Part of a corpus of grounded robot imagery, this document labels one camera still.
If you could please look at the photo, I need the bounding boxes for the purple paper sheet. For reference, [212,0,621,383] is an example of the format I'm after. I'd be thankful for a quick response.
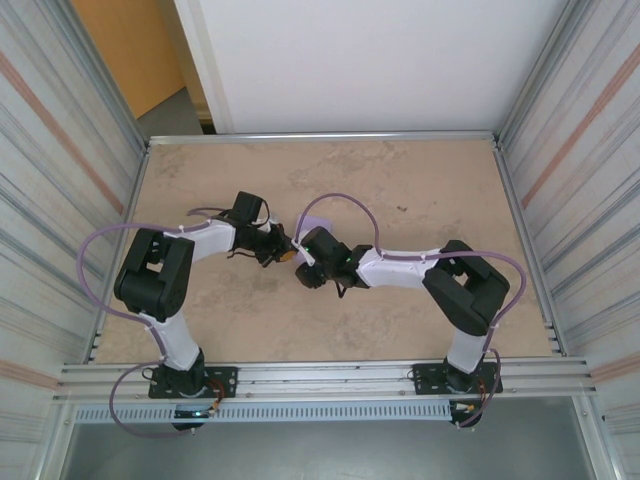
[293,213,335,267]

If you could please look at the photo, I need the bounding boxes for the orange wooden door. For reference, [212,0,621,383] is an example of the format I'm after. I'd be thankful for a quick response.
[69,0,201,121]

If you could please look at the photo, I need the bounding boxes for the corrugated translucent side panel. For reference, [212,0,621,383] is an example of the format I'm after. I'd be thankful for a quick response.
[492,0,640,480]
[0,0,151,480]

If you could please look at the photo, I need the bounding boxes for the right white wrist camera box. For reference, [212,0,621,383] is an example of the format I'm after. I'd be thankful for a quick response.
[289,238,317,266]

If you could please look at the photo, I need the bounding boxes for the aluminium table edge rail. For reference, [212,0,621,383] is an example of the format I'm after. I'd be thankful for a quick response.
[148,130,499,147]

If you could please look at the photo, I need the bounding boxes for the wide aluminium mounting rail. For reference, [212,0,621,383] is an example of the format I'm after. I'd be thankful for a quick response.
[52,355,599,404]

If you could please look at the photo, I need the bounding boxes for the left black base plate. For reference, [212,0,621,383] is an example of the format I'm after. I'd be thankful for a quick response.
[148,366,239,400]

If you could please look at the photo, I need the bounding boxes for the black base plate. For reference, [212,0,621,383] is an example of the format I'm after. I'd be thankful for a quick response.
[412,362,504,396]
[148,366,239,400]

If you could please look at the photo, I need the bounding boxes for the grey slotted cable duct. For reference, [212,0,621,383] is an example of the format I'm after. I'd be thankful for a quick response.
[73,403,454,424]

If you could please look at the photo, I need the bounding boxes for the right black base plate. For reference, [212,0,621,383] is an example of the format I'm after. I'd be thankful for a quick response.
[412,362,504,396]

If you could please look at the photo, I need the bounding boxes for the white door frame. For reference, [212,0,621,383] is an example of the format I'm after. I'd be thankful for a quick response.
[172,0,236,135]

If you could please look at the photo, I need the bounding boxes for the small circuit board with wires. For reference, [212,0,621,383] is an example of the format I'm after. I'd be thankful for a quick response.
[449,399,487,429]
[172,405,221,432]

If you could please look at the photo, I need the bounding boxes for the aluminium table side rail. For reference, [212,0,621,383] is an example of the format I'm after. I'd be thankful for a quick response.
[492,138,569,357]

